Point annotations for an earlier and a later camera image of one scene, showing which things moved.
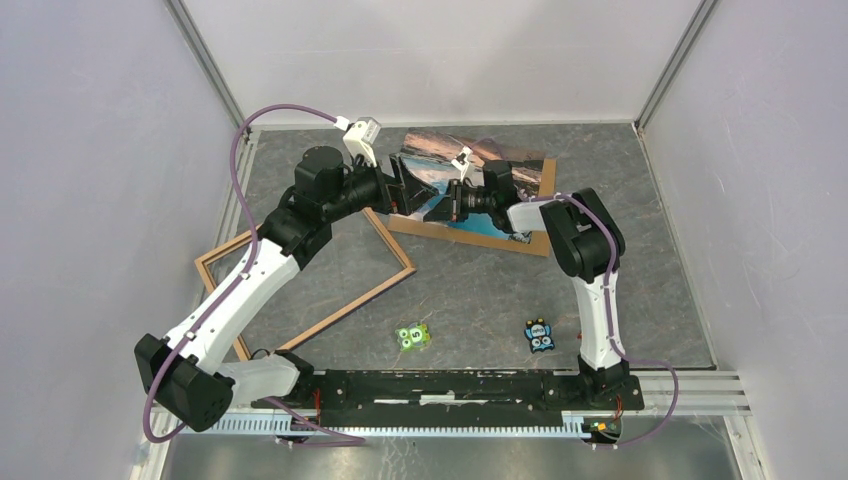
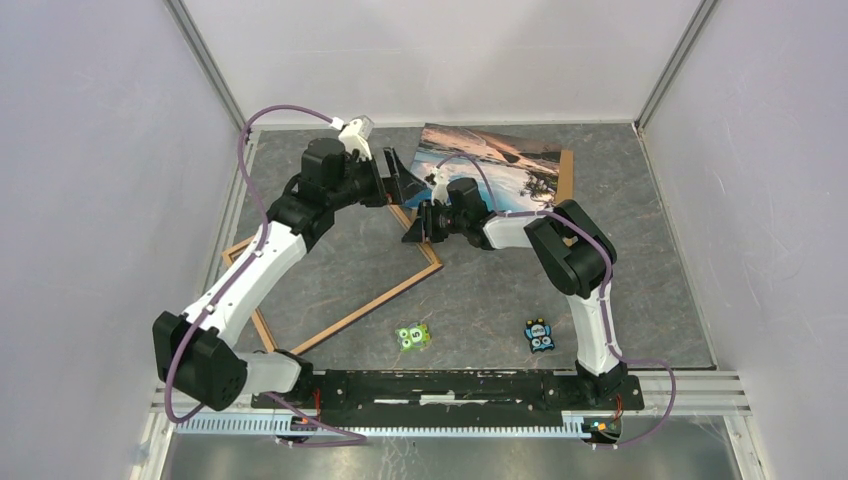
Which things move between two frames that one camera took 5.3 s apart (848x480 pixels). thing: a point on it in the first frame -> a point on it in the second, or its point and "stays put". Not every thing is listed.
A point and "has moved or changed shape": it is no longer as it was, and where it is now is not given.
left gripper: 404,197 stays put
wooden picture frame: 201,271 -> 314,335
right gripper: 449,208 -> 425,225
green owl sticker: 413,338 stays put
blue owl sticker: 539,333 stays put
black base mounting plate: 457,399 stays put
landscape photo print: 431,156 has moved or changed shape
